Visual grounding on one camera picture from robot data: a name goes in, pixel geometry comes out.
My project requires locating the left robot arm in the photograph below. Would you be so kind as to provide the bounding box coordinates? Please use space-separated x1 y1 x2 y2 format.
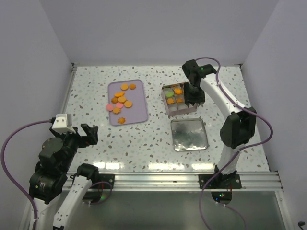
29 124 100 230

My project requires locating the lilac plastic tray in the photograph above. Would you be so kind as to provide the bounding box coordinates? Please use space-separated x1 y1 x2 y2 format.
106 79 148 126

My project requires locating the round dotted biscuit top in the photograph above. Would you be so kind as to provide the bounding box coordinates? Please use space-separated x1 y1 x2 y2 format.
120 84 129 91

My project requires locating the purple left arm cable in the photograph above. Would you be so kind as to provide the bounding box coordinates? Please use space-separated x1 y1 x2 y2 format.
0 120 53 230

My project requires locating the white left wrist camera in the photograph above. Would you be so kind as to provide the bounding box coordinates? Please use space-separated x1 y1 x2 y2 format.
51 114 76 134

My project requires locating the pink round cookie left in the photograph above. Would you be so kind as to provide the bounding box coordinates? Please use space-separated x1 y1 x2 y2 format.
106 104 114 112

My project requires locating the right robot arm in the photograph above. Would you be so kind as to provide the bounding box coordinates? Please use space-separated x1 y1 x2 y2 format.
182 59 256 188

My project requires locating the swirl cookie top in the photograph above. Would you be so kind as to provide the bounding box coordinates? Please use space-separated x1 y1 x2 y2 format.
130 84 136 90

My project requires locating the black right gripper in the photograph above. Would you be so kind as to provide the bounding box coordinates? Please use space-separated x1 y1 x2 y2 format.
184 81 205 107

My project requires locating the swirl cookie left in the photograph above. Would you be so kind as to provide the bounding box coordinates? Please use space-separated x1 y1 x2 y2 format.
111 97 118 104

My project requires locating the flower cookie left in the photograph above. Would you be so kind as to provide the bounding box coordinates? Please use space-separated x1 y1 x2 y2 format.
113 107 121 114

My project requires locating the orange fish cookie hidden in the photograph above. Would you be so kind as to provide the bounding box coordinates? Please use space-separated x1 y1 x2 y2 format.
173 88 183 95

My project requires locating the orange fish cookie upper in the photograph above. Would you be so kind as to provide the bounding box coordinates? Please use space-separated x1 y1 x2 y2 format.
114 92 125 98

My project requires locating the round dotted biscuit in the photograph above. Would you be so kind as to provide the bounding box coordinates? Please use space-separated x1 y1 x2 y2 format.
124 101 133 108
120 84 129 91
118 96 127 103

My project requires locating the pink cookie tin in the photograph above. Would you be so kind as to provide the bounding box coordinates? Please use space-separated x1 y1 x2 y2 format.
161 82 198 116

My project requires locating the swirl flower cookie bottom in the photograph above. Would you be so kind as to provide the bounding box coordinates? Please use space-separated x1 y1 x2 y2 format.
118 117 126 124

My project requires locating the silver tin lid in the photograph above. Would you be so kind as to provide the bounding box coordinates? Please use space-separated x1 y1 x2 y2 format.
170 118 209 152

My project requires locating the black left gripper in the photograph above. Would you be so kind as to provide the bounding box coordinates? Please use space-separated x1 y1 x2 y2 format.
50 122 98 172

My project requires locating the aluminium front rail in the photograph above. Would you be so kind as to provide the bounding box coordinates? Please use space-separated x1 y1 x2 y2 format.
35 171 281 192

